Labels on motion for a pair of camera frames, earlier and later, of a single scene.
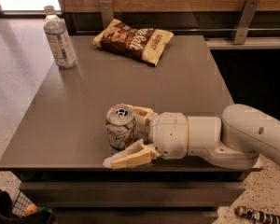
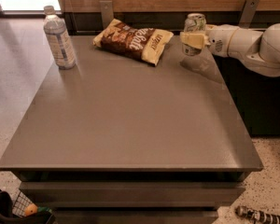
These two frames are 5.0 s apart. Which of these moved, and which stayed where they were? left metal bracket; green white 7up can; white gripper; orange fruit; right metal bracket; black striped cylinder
Moved: green white 7up can; white gripper
Stayed: left metal bracket; black striped cylinder; right metal bracket; orange fruit
